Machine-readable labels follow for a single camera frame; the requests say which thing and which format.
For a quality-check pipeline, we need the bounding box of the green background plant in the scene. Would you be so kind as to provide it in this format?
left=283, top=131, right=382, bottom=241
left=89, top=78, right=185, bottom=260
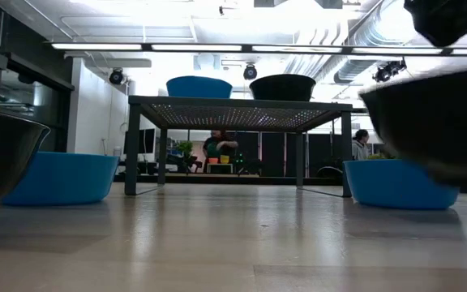
left=175, top=140, right=194, bottom=163

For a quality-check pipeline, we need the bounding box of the black ceiling spotlight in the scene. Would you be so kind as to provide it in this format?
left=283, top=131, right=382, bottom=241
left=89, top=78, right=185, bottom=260
left=242, top=63, right=258, bottom=81
left=109, top=67, right=125, bottom=85

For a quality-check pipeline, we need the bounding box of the blue plastic mini bowl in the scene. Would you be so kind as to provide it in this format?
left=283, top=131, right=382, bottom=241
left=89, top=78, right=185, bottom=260
left=165, top=75, right=234, bottom=99
left=343, top=159, right=461, bottom=211
left=1, top=151, right=120, bottom=206

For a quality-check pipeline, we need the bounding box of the long overhead light bar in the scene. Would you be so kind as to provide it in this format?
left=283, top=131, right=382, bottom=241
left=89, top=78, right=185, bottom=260
left=50, top=41, right=467, bottom=57

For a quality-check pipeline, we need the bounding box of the black aluminium table frame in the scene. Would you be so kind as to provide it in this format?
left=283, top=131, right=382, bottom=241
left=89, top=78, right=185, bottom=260
left=114, top=173, right=345, bottom=187

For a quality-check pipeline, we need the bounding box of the dark machine with green lights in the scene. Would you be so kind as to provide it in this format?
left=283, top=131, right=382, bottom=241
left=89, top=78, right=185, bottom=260
left=233, top=152, right=261, bottom=175

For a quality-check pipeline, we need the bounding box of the black office chair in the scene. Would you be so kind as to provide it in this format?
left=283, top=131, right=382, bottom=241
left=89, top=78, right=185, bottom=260
left=316, top=165, right=344, bottom=179

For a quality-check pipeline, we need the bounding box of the floral patterned mini bowl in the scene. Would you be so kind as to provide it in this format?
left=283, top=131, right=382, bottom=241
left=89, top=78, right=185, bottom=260
left=249, top=74, right=317, bottom=102
left=0, top=107, right=51, bottom=208
left=358, top=67, right=467, bottom=195

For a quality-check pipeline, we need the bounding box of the person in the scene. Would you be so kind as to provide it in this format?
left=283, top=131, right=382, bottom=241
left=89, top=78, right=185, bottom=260
left=202, top=129, right=239, bottom=174
left=351, top=128, right=371, bottom=161

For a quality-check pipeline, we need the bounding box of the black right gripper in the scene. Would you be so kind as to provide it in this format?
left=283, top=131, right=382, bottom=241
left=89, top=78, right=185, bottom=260
left=403, top=0, right=467, bottom=48

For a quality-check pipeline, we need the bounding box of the dark computer monitor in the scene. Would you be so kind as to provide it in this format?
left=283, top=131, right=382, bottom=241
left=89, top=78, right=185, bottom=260
left=123, top=128, right=156, bottom=155

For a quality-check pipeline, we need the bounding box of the black ceiling camera cluster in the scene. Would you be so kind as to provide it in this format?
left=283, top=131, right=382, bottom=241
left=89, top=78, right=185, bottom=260
left=372, top=58, right=408, bottom=84

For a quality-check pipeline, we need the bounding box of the grey perforated metal shelf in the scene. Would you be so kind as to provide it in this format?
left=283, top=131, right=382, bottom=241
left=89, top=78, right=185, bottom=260
left=124, top=95, right=354, bottom=199

